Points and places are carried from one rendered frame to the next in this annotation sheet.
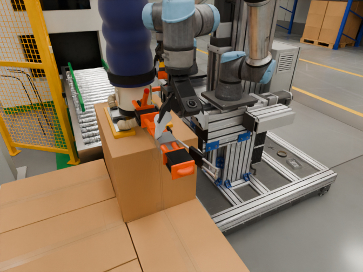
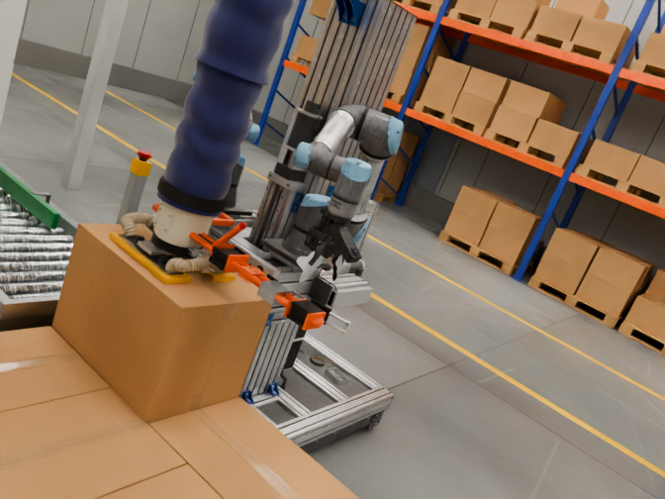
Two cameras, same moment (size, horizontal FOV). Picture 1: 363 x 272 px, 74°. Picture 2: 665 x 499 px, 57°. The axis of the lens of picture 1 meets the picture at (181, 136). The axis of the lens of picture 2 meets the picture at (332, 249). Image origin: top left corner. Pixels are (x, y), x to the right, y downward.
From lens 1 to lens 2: 1.15 m
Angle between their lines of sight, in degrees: 33
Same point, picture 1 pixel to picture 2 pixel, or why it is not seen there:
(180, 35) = (357, 192)
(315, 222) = (364, 465)
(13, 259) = not seen: outside the picture
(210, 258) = (284, 463)
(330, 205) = (381, 444)
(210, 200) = not seen: hidden behind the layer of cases
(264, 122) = (342, 293)
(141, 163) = (206, 323)
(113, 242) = (141, 446)
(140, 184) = (191, 357)
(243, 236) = not seen: hidden behind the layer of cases
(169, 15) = (354, 175)
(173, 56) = (344, 207)
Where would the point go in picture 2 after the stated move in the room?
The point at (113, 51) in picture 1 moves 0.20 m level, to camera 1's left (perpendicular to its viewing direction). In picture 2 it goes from (195, 162) to (130, 146)
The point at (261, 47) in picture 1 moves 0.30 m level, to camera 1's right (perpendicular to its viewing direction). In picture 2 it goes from (363, 202) to (427, 219)
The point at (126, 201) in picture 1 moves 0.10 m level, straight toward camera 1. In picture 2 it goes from (164, 381) to (181, 401)
